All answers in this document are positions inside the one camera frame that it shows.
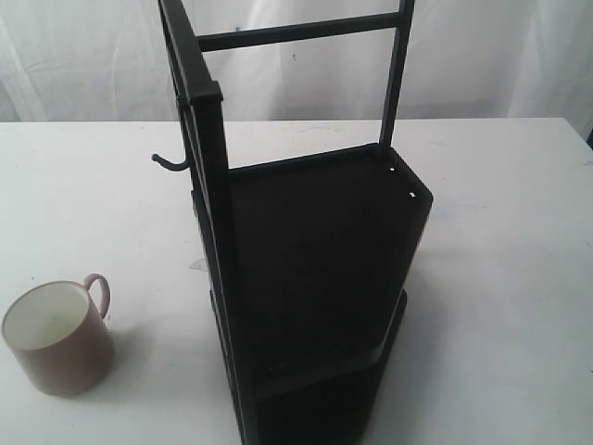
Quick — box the pink ceramic mug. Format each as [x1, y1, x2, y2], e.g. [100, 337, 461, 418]
[1, 273, 114, 397]

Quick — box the black metal shelf rack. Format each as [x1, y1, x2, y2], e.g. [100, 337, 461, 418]
[158, 1, 433, 444]

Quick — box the black metal hook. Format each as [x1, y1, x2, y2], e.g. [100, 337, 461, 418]
[151, 154, 189, 172]

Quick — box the white backdrop curtain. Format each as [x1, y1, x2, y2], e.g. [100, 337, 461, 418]
[1, 1, 592, 134]

